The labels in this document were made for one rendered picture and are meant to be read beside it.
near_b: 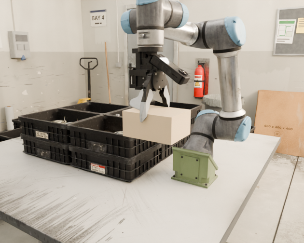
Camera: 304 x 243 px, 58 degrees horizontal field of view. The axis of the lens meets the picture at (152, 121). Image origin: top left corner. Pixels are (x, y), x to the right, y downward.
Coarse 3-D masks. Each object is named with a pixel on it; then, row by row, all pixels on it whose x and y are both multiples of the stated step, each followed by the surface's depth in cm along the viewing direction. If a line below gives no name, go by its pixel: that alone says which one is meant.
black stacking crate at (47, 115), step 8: (48, 112) 176; (56, 112) 182; (64, 112) 179; (72, 112) 176; (80, 112) 172; (48, 120) 177; (72, 120) 177; (24, 128) 158; (32, 128) 155; (40, 128) 152; (48, 128) 148; (56, 128) 144; (32, 136) 156; (48, 136) 149; (56, 136) 146; (64, 136) 143; (64, 144) 143
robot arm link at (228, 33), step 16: (208, 32) 111; (224, 32) 107; (240, 32) 108; (208, 48) 117; (224, 48) 109; (240, 48) 111; (224, 64) 113; (224, 80) 116; (224, 96) 118; (240, 96) 119; (224, 112) 121; (240, 112) 119; (224, 128) 122; (240, 128) 118
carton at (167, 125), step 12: (132, 108) 82; (156, 108) 82; (168, 108) 82; (180, 108) 82; (132, 120) 78; (144, 120) 76; (156, 120) 73; (168, 120) 71; (180, 120) 76; (132, 132) 79; (144, 132) 76; (156, 132) 74; (168, 132) 72; (180, 132) 77; (168, 144) 73
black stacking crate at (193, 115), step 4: (152, 104) 210; (156, 104) 212; (160, 104) 211; (172, 104) 205; (176, 104) 204; (180, 104) 202; (184, 104) 200; (184, 108) 201; (188, 108) 200; (196, 112) 189; (192, 116) 183; (196, 116) 190; (192, 120) 182; (192, 124) 182
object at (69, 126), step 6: (84, 120) 149; (72, 126) 137; (78, 126) 136; (84, 132) 133; (90, 132) 131; (96, 132) 129; (102, 132) 127; (108, 132) 126; (114, 138) 124; (120, 138) 123; (126, 138) 121; (132, 138) 121
